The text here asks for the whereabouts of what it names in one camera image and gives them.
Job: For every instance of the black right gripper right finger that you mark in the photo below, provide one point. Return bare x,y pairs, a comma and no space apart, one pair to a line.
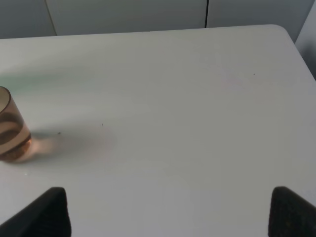
290,215

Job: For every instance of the pink transparent plastic cup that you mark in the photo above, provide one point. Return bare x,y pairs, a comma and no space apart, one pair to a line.
15,137

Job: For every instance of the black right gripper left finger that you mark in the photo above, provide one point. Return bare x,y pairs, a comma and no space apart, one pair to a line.
46,216

